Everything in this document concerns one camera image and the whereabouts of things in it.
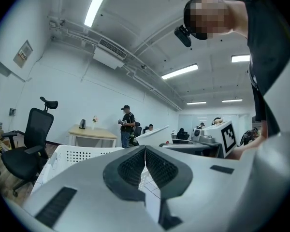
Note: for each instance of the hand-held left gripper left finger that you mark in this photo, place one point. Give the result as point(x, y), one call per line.
point(82, 178)

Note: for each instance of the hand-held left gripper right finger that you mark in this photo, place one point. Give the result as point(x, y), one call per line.
point(207, 190)

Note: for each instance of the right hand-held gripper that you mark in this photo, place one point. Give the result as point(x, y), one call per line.
point(212, 134)

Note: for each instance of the white plastic laundry basket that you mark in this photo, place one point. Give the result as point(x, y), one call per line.
point(75, 156)

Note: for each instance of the person's right forearm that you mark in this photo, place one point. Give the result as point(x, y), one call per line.
point(244, 151)

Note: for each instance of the wooden side table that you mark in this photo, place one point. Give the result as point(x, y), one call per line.
point(91, 133)

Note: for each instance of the ceiling light strip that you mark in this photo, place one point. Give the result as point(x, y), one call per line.
point(196, 103)
point(180, 71)
point(240, 58)
point(97, 4)
point(232, 100)

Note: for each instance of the metal kettle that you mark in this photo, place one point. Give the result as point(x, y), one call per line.
point(82, 124)

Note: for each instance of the small flower vase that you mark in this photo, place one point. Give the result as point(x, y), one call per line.
point(95, 122)

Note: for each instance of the white grid tablecloth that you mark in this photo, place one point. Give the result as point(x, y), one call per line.
point(151, 197)

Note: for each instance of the black mesh office chair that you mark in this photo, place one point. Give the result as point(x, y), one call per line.
point(33, 134)

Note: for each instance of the ceiling pipes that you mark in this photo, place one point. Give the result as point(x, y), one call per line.
point(125, 66)

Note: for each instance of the person's black clothing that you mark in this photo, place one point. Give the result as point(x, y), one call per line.
point(268, 45)

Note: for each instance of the white air conditioner unit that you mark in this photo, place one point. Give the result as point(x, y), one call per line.
point(110, 53)

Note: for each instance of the person's head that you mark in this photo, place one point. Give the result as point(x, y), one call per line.
point(212, 16)

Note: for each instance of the wall socket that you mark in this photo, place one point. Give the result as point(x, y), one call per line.
point(12, 111)

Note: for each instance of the black head-mounted camera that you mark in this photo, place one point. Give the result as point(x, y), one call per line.
point(183, 35)

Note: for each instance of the wall electrical panel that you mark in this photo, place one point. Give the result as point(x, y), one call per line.
point(23, 54)

